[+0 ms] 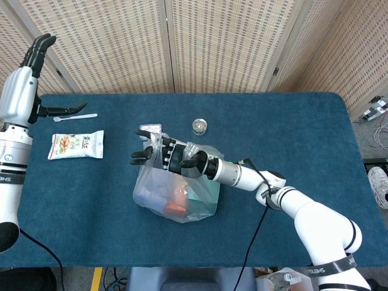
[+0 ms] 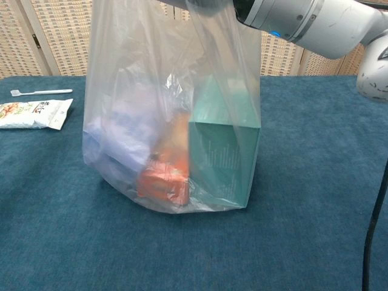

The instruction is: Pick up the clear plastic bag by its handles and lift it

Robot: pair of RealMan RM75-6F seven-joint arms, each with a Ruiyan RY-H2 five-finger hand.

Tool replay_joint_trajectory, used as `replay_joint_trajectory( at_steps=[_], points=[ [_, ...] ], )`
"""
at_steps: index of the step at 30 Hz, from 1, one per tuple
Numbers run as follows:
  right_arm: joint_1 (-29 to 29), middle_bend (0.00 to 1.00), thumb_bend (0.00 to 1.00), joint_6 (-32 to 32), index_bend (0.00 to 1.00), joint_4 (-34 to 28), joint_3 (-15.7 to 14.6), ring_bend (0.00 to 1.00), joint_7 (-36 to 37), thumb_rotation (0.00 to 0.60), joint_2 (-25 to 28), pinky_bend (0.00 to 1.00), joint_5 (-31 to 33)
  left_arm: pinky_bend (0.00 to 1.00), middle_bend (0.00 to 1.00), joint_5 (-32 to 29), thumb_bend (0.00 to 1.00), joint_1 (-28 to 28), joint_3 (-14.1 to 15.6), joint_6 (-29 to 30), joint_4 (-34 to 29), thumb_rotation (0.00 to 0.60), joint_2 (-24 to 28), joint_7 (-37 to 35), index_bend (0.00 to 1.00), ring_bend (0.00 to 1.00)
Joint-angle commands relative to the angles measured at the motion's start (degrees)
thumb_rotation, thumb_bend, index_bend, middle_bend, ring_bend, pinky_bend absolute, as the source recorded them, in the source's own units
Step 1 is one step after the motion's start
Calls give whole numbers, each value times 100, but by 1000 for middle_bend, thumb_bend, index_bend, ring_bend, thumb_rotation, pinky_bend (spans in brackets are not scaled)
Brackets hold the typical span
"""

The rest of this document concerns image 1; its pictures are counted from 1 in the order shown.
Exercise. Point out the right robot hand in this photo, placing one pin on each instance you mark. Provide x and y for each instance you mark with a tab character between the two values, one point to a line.
175	157

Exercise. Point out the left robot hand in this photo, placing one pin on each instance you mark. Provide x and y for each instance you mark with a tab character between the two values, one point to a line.
18	94

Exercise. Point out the clear plastic bag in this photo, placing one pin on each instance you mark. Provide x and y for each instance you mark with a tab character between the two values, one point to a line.
148	182

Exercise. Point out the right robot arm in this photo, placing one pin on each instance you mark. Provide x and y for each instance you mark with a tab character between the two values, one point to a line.
318	212

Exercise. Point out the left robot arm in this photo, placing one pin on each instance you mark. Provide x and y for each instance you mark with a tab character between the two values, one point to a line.
12	157

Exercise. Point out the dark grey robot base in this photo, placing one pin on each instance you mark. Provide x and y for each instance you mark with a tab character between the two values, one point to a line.
188	277

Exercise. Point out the small white plastic box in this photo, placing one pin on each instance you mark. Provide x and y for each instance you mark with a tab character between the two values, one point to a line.
153	128

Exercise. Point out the black screen hinge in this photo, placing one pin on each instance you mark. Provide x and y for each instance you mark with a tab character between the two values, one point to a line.
59	73
276	71

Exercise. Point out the teal cardboard box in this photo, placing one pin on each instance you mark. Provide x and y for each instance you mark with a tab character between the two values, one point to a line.
203	197

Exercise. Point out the orange snack package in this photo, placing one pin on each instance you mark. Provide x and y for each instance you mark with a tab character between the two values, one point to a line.
174	207

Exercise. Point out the white toothbrush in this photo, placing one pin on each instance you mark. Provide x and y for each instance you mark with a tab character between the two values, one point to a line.
82	116

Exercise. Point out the white snack packet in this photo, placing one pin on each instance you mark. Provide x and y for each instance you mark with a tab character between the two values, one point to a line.
75	145

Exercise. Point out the blue table cloth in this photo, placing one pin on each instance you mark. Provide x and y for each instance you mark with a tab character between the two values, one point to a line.
272	127

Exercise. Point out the yellow floor tape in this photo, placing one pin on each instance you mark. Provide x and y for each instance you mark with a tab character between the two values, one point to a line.
97	279

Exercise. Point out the clear plastic container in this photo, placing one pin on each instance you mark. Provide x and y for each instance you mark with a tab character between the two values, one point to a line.
282	280

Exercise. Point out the black floor object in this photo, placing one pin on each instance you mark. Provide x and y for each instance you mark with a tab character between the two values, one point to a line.
30	280

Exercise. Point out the white power strip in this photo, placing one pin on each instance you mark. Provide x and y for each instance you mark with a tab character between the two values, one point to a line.
371	112

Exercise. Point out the white sneaker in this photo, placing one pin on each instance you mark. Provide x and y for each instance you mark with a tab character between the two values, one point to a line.
379	185

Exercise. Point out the black metal frame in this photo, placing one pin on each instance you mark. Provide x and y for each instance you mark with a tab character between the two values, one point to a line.
376	165

